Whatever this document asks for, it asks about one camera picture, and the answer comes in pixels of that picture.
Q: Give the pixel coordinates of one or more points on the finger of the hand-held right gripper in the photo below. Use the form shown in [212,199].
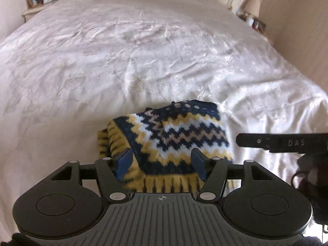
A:
[281,142]

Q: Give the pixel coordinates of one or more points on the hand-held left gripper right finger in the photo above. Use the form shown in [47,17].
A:
[199,162]

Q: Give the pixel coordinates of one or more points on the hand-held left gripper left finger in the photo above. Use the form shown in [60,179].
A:
[124,162]

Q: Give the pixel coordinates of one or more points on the patterned knit sweater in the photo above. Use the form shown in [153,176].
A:
[169,133]

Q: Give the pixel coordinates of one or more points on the white embroidered bedspread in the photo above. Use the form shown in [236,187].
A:
[143,56]

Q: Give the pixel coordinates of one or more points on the white mug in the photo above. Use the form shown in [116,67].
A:
[249,19]

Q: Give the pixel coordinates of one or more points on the bedside lamp with shade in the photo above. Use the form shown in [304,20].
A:
[249,5]

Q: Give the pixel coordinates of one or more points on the wooden picture frame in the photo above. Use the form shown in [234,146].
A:
[34,0]

